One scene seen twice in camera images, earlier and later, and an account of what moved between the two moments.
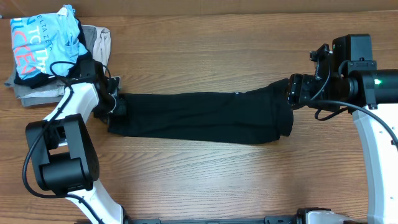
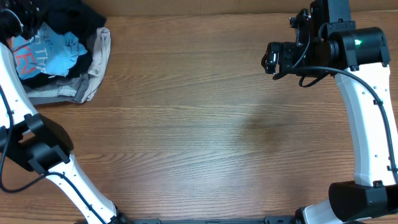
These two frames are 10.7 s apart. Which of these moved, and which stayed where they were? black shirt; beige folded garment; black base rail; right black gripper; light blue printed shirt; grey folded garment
Moved: black shirt; right black gripper
Stayed: black base rail; light blue printed shirt; grey folded garment; beige folded garment
